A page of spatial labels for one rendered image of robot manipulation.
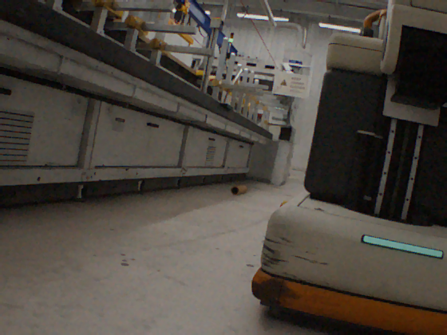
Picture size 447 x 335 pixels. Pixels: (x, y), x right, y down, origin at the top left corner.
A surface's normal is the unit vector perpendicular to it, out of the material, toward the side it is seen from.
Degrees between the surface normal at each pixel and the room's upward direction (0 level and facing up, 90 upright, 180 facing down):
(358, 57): 90
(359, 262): 90
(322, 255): 90
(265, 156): 90
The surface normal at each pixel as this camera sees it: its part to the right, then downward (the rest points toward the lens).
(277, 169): -0.26, 0.00
